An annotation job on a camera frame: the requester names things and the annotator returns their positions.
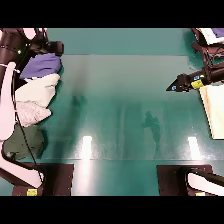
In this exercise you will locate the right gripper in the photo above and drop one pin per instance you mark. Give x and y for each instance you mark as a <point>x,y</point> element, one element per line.
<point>181,83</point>

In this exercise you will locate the purple T-shirt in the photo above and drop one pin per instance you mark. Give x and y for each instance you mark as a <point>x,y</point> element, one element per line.
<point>41,65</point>

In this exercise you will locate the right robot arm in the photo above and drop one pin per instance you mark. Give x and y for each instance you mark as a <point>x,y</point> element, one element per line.
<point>215,71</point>

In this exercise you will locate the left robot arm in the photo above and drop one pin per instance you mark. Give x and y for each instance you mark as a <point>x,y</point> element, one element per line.
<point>7,100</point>

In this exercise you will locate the white garment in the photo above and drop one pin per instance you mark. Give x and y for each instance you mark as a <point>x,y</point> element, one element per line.
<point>36,90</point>
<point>208,34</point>

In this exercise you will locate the purple garment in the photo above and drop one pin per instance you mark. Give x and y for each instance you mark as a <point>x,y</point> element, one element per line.
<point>219,31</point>

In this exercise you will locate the pale grey garment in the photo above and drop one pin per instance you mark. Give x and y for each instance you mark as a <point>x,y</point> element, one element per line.
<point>31,114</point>

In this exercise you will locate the dark green garment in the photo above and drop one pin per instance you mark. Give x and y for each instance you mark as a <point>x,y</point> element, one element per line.
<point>25,141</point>

